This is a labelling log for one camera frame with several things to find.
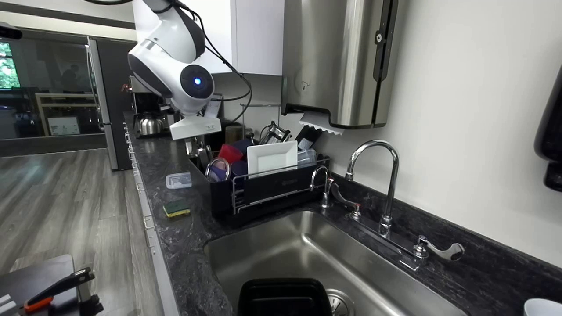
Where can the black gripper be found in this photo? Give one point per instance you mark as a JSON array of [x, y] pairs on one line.
[[197, 144]]

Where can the black coffee machine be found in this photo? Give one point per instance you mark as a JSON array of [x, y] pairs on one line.
[[146, 98]]

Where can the clear plastic tub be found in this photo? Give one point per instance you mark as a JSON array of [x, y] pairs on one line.
[[307, 158]]

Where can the chrome sink drain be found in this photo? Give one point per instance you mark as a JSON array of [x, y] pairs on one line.
[[339, 303]]

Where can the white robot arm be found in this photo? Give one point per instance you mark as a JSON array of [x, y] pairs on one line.
[[168, 52]]

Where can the tall chrome faucet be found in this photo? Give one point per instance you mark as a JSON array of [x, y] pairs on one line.
[[390, 175]]

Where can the wooden shelf unit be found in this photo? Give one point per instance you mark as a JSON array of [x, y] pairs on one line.
[[63, 107]]

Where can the clear plastic container lid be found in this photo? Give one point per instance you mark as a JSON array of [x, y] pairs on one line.
[[177, 179]]

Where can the black dish rack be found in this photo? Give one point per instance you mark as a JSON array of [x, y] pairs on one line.
[[269, 193]]

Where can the green yellow sponge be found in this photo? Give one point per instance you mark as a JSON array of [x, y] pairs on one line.
[[175, 209]]

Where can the silver kettle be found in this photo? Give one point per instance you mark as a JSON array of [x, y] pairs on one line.
[[147, 124]]

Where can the black plastic food container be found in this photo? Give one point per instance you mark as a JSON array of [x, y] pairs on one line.
[[283, 298]]

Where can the white paper towel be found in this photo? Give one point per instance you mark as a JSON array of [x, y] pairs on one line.
[[321, 123]]

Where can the stainless paper towel dispenser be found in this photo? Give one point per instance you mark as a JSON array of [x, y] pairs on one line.
[[327, 58]]

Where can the black wall soap dispenser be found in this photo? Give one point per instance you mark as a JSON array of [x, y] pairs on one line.
[[551, 133]]

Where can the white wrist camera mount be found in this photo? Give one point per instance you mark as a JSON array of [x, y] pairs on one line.
[[195, 124]]

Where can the small chrome water tap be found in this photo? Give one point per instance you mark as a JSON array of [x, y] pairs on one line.
[[335, 194]]

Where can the small white bowl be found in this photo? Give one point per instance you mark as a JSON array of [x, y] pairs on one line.
[[541, 307]]

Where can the white square plate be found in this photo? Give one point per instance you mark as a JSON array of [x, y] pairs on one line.
[[272, 156]]

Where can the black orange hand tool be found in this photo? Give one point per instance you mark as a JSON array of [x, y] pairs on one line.
[[54, 286]]

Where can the blue round cup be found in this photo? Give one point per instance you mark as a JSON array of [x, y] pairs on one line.
[[218, 170]]

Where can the red plastic cup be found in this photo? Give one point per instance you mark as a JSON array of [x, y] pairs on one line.
[[230, 152]]

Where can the stainless steel sink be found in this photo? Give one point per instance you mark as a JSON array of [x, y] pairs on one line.
[[281, 245]]

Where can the wide white upper cabinet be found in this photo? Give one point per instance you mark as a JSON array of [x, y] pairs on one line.
[[256, 35]]

